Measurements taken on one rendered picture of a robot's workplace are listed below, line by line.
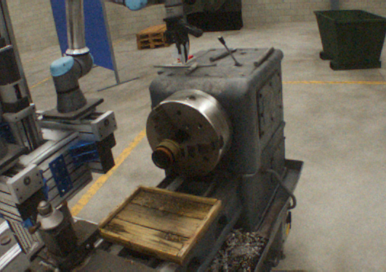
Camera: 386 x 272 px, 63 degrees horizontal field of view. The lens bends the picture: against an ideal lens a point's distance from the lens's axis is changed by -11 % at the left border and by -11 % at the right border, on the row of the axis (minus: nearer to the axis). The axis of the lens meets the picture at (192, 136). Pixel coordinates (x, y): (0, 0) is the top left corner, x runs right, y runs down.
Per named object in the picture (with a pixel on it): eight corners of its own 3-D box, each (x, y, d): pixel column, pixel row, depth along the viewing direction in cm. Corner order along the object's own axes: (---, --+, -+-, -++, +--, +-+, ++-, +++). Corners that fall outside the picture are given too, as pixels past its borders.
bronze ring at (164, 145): (161, 134, 126) (146, 146, 119) (183, 137, 122) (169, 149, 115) (165, 156, 130) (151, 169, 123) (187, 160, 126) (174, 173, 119)
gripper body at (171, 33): (173, 41, 154) (169, 15, 149) (190, 41, 150) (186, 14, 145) (164, 45, 148) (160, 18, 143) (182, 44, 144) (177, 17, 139)
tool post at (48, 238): (65, 236, 97) (53, 209, 93) (81, 243, 93) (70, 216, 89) (48, 251, 91) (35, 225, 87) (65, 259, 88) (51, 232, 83)
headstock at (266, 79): (210, 111, 209) (201, 47, 193) (288, 117, 187) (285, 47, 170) (156, 161, 164) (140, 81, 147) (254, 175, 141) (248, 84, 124)
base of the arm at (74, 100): (51, 112, 158) (45, 92, 153) (71, 100, 170) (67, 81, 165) (73, 113, 151) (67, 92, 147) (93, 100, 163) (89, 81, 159)
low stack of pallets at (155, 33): (153, 40, 988) (150, 25, 969) (181, 37, 964) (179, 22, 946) (137, 50, 880) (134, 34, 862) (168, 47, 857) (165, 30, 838)
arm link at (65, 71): (50, 92, 152) (43, 65, 147) (65, 82, 164) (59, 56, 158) (70, 90, 149) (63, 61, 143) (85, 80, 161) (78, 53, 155)
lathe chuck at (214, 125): (156, 150, 151) (159, 83, 134) (224, 175, 140) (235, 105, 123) (145, 161, 144) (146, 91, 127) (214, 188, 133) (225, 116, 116)
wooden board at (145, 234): (141, 191, 142) (139, 183, 140) (222, 208, 125) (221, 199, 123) (95, 236, 119) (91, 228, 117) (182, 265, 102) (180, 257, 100)
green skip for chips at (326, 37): (315, 54, 628) (312, 11, 592) (360, 52, 616) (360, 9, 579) (335, 75, 509) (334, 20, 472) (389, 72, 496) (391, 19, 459)
